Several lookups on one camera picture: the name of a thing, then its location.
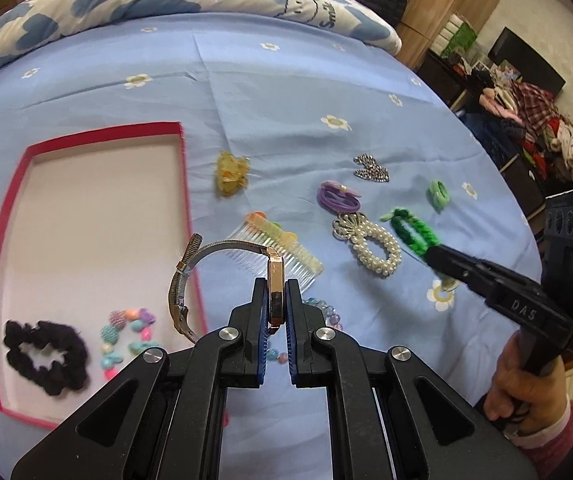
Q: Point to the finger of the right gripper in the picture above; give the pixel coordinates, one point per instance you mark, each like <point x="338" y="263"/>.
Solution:
<point x="466" y="269"/>

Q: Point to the blue floral bed sheet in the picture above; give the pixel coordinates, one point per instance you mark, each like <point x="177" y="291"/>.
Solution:
<point x="303" y="106"/>

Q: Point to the black scrunchie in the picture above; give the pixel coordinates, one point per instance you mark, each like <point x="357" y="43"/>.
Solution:
<point x="50" y="355"/>

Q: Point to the red jewelry tray box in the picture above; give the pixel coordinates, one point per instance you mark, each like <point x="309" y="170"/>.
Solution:
<point x="91" y="223"/>

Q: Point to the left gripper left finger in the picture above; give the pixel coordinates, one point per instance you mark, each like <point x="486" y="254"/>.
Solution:
<point x="162" y="416"/>

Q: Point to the plaid clothes pile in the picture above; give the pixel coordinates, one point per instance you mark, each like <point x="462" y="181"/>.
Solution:
<point x="543" y="133"/>

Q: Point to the yellow hair claw clip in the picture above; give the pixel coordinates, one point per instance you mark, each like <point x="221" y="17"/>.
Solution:
<point x="231" y="173"/>

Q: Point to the pink sleeve forearm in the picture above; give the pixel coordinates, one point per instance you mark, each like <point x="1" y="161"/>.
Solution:
<point x="547" y="448"/>

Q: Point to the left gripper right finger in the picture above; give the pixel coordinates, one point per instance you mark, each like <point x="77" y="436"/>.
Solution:
<point x="390" y="415"/>

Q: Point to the green white stacked boxes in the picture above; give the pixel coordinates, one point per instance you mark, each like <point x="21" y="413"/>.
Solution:
<point x="456" y="35"/>

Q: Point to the dark cluttered desk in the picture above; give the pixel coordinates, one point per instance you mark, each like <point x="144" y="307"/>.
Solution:
<point x="499" y="136"/>

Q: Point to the black monitor screen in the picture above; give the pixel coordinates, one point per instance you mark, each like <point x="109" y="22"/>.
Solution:
<point x="533" y="67"/>

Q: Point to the clear plastic hair comb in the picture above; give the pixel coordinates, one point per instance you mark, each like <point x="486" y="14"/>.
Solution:
<point x="299" y="263"/>

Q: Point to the person's right hand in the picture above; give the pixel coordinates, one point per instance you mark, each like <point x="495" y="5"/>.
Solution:
<point x="545" y="396"/>

